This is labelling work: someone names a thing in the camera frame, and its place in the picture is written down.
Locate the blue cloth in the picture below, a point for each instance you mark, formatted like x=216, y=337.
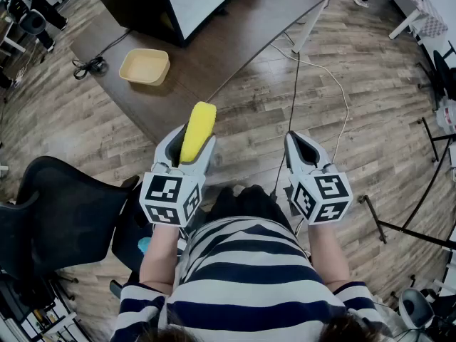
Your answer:
x=145, y=244

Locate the black mini fridge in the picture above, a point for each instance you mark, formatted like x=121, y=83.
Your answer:
x=199, y=2

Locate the black metal stand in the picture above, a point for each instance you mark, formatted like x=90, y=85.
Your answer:
x=409, y=231

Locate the person's black trousers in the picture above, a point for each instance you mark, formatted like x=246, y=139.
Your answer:
x=249, y=201

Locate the black mesh office chair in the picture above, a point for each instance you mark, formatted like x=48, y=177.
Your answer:
x=64, y=208

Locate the white shelf unit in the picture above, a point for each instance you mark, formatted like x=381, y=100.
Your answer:
x=32, y=319

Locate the person's striped shirt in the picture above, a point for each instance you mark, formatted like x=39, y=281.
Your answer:
x=249, y=280

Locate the grey shell chair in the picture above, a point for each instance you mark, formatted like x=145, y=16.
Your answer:
x=415, y=308

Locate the person's right forearm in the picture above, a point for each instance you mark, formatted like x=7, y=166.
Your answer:
x=327, y=258

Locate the yellow plastic basin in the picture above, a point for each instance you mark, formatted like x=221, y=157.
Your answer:
x=142, y=66

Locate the person's left forearm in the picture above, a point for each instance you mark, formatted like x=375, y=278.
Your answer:
x=156, y=258

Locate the white bucket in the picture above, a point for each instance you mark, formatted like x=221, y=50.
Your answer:
x=449, y=118

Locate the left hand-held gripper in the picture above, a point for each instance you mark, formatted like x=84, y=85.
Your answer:
x=167, y=198

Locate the white table leg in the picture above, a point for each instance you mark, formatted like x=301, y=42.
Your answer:
x=309, y=25

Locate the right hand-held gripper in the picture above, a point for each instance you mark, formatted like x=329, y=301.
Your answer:
x=324, y=198

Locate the checkered cloth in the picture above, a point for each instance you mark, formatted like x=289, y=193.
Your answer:
x=432, y=23

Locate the yellow corn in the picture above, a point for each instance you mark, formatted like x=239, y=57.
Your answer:
x=199, y=127

